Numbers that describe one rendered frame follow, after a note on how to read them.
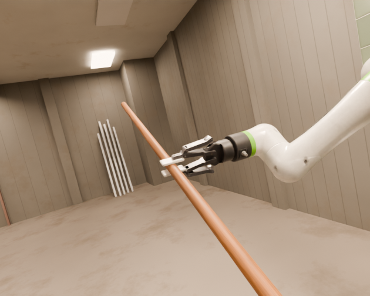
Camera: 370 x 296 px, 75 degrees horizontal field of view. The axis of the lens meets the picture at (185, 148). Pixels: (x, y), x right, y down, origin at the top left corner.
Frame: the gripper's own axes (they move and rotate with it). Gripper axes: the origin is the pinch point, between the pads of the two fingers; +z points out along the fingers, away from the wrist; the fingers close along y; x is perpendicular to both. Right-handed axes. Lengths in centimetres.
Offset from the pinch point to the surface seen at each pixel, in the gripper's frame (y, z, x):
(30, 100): 136, 186, 832
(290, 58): 16, -254, 210
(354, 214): 195, -256, 77
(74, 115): 208, 73, 810
